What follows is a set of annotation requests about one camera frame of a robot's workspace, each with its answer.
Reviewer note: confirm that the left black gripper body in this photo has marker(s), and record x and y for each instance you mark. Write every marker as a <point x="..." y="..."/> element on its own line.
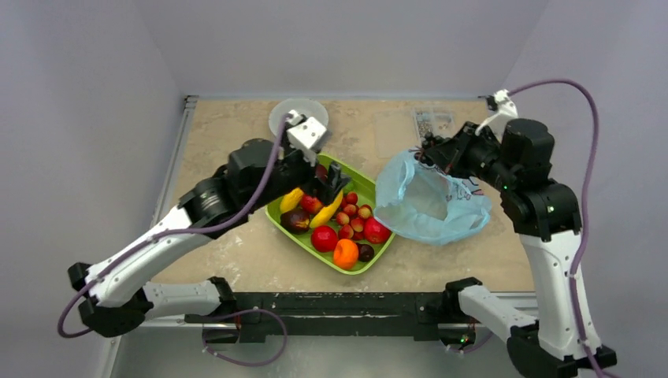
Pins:
<point x="297" y="172"/>

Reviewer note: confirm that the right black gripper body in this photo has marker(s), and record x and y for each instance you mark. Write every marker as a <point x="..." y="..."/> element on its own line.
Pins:
<point x="448" y="153"/>

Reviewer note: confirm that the red fake peach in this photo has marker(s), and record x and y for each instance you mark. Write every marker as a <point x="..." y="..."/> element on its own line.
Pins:
<point x="311" y="204"/>

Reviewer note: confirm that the dark red yellow fake fruit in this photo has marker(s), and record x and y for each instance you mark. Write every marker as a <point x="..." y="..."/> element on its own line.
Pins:
<point x="296" y="221"/>

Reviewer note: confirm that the red fake pomegranate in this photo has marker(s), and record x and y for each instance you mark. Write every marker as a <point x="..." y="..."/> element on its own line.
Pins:
<point x="324" y="239"/>

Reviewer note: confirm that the red fake apple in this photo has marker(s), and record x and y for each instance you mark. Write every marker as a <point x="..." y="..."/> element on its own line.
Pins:
<point x="374" y="232"/>

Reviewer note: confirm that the orange fake fruit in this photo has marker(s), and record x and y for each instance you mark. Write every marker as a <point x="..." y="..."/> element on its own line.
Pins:
<point x="345" y="254"/>

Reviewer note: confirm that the light blue plastic bag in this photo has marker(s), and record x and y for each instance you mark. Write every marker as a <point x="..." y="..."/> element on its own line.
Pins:
<point x="422" y="204"/>

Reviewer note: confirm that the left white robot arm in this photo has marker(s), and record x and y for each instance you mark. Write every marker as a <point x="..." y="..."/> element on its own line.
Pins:
<point x="256" y="174"/>

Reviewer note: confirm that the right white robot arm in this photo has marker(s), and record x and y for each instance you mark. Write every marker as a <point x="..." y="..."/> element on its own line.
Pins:
<point x="561" y="339"/>

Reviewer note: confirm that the red fake cherry bunch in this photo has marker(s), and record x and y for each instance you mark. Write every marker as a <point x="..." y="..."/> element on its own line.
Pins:
<point x="351" y="217"/>

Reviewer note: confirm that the yellow fake corn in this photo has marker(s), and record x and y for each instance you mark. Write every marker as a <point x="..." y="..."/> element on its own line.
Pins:
<point x="291" y="200"/>

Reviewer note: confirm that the dark brown fake fig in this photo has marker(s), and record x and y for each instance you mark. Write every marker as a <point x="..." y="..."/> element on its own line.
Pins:
<point x="366" y="252"/>

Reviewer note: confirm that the green plastic tray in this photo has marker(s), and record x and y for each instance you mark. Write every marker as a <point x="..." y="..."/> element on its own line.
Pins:
<point x="365" y="187"/>

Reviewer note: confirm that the white filament spool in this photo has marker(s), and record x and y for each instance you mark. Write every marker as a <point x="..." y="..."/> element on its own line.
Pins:
<point x="307" y="106"/>

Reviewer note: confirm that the clear screw organizer box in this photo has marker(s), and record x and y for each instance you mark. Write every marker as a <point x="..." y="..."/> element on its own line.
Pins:
<point x="403" y="129"/>

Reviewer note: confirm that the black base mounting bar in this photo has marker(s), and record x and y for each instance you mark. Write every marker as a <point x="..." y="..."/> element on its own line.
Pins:
<point x="251" y="317"/>

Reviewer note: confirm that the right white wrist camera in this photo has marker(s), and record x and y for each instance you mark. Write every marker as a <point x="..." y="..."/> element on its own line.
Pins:
<point x="502" y="110"/>

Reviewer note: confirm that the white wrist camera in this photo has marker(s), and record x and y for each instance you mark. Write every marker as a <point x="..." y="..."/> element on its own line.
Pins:
<point x="502" y="110"/>
<point x="306" y="134"/>

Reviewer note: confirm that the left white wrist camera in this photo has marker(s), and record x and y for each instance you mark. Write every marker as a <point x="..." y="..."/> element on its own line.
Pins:
<point x="306" y="134"/>

